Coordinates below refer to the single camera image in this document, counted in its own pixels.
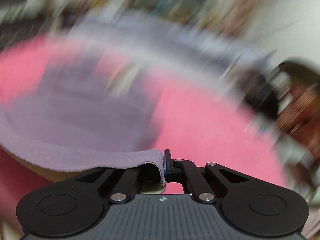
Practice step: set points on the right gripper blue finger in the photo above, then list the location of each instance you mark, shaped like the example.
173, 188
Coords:
191, 178

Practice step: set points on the purple fleece shirt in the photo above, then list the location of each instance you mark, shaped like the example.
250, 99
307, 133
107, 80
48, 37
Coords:
79, 118

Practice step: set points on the pink towel blanket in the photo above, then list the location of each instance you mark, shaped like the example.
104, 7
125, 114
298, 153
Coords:
195, 123

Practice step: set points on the red plaid garment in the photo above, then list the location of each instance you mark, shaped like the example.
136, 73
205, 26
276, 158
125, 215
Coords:
300, 118

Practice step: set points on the blue-grey floral duvet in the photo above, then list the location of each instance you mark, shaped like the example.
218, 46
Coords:
161, 40

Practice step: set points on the dark bed headboard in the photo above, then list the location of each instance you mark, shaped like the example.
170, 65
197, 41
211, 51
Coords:
301, 70

